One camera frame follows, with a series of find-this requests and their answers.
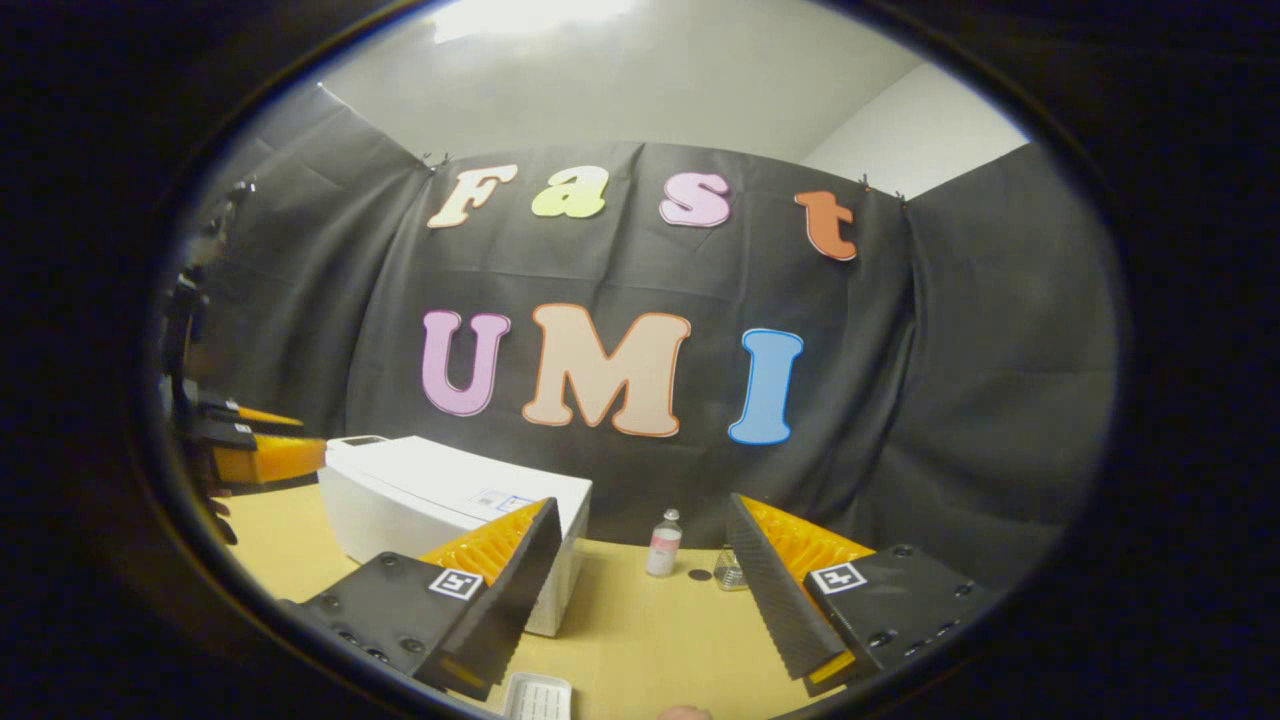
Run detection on white plastic tray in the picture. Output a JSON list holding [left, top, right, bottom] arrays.
[[503, 672, 574, 720]]

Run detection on small bottle with pink label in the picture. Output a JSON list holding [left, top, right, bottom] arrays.
[[646, 508, 684, 579]]

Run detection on white microwave oven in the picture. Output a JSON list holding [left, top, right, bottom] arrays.
[[317, 435, 593, 638]]

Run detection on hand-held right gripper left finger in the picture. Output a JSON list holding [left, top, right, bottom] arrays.
[[298, 497, 563, 702]]

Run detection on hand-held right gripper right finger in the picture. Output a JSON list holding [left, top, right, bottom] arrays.
[[724, 492, 1004, 699]]

